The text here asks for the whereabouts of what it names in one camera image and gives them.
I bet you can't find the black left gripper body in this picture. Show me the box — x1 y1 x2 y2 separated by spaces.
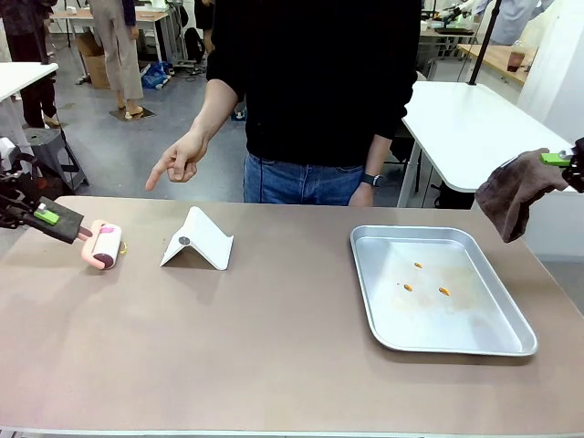
0 156 25 195

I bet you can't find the brown microfibre cloth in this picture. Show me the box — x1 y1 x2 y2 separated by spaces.
474 148 570 245

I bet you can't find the pink lint roller black handle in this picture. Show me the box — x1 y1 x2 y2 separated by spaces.
32 196 124 271

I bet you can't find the person's right forearm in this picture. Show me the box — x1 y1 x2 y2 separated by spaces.
188 79 241 148

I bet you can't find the person's right hand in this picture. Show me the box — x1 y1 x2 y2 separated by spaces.
144 130 210 192

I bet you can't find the person's left hand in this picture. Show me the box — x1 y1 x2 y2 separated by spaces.
348 183 378 208

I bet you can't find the brown bag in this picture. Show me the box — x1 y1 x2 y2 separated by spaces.
17 172 64 203

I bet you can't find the grey step stool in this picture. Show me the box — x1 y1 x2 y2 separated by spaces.
21 127 91 191

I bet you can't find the small white side table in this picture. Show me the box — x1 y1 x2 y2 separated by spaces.
0 61 59 104

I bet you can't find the wooden workbench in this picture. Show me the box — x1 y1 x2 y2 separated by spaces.
457 43 538 86

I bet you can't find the person in dark clothes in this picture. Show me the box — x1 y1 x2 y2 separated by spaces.
0 0 61 130

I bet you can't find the flat floor plate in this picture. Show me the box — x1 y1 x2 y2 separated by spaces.
109 105 157 122

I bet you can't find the black stand pole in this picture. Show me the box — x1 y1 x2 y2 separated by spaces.
468 0 503 87

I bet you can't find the cardboard box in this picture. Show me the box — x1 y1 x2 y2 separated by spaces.
75 32 111 90

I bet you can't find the person in light blue shirt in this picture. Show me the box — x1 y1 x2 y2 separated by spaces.
474 0 556 47

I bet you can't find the white folded roller stand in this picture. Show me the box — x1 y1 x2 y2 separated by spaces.
159 205 235 272

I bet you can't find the person in beige trousers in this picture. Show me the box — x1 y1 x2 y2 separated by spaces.
89 0 145 116

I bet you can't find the blue plastic bag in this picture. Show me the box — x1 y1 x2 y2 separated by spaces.
140 61 173 90

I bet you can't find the silver metal tray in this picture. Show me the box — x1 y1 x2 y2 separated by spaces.
349 224 538 357

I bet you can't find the wooden top background desk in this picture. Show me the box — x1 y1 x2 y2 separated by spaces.
48 8 173 69

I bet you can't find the black backpack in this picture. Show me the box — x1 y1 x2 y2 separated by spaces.
182 26 207 65

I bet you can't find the person in black sweater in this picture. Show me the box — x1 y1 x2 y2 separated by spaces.
205 0 422 206

